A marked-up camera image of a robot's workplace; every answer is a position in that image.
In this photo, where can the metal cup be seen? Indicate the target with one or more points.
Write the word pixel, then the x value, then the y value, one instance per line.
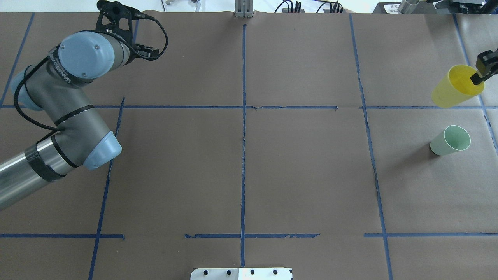
pixel 407 6

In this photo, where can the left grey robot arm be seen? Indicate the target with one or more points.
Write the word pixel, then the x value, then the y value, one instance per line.
pixel 80 137

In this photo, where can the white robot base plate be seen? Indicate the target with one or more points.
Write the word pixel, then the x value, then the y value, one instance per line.
pixel 258 273

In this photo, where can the aluminium frame post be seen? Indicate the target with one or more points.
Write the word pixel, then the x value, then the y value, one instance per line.
pixel 244 9

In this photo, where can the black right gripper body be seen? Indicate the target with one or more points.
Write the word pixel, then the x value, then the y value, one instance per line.
pixel 486 64

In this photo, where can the yellow plastic cup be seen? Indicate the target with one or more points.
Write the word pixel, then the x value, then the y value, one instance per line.
pixel 456 87

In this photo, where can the green plastic cup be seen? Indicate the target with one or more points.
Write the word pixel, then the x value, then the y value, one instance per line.
pixel 451 140

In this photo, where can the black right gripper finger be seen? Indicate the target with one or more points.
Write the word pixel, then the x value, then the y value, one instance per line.
pixel 478 78

